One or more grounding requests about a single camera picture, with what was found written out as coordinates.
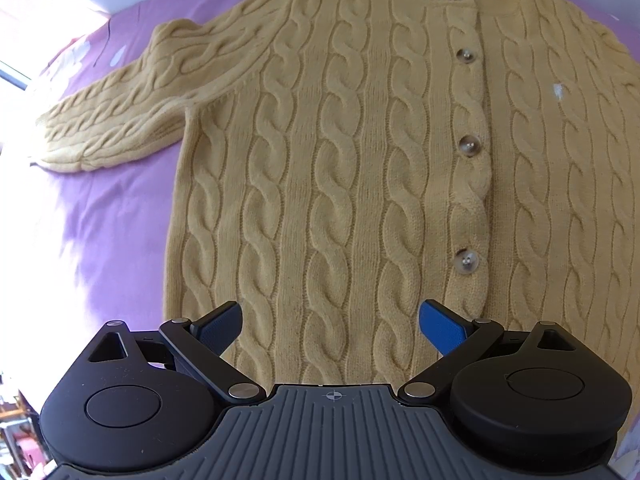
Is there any pink floral bed sheet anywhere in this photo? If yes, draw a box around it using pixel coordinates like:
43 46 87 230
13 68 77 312
0 0 640 476

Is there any window with bright light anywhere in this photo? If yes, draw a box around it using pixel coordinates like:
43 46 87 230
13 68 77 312
1 0 107 146

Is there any yellow cable-knit cardigan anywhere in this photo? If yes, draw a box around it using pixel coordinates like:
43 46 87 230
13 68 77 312
34 0 639 386

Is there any colourful clutter beside bed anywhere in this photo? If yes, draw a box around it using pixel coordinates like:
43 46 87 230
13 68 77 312
1 376 51 479

